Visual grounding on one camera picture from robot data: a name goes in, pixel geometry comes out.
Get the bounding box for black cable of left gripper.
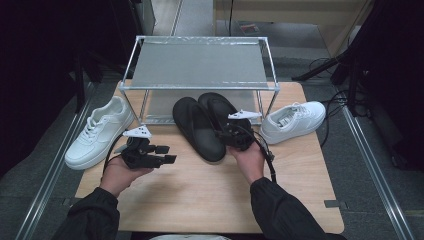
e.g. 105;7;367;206
102;133;130;175

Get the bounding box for person's right hand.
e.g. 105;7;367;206
227;141;267;186

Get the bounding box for small red floor item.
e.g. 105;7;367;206
239;23;262;36

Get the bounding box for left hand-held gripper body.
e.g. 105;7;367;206
114;124;168;170

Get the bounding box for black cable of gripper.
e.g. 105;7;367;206
244;125;278;184
102;133;130;175

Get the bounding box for white lace-up sneaker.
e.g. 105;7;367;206
64;95;136;171
259;100;327;146

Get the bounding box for long black floor cables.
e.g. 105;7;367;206
313;89;372;148

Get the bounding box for light wooden cabinet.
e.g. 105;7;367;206
213;0;372;58

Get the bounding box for person's left hand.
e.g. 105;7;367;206
99;159;155;198

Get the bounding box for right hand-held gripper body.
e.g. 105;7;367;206
214;109;263;152

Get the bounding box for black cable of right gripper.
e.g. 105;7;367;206
244;125;278;184

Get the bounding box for black curtain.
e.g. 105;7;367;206
0;0;144;178
346;0;424;173

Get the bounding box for black slipper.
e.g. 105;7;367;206
197;92;255;149
172;96;228;164

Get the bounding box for metal shoe rack grey shelves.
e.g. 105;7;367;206
117;34;281;126

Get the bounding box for black metal stand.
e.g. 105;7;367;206
292;48;359;116

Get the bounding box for metal floor rail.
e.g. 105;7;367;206
14;82;98;240
342;106;416;240

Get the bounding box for black floor cable loop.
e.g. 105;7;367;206
308;57;338;80

